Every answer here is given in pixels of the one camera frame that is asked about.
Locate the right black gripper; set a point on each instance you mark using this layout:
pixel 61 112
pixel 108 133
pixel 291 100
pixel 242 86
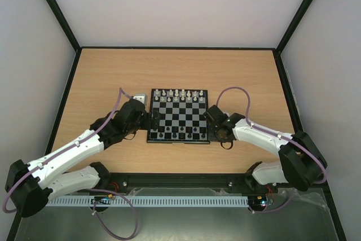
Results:
pixel 212 130

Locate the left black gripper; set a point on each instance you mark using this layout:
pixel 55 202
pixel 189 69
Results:
pixel 148 123

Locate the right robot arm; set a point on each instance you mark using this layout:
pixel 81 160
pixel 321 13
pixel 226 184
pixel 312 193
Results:
pixel 300 163

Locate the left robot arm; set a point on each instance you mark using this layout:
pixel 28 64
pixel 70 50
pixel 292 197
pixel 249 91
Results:
pixel 32 185

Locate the right circuit board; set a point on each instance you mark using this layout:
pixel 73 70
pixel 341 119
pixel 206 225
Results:
pixel 262 200

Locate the black and silver chessboard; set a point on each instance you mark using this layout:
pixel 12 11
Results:
pixel 180 114

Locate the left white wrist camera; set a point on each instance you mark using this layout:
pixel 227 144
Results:
pixel 143 98

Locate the black aluminium front rail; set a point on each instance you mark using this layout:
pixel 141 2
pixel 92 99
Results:
pixel 242 183

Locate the light blue slotted cable duct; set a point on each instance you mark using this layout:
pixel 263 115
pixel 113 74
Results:
pixel 155 201

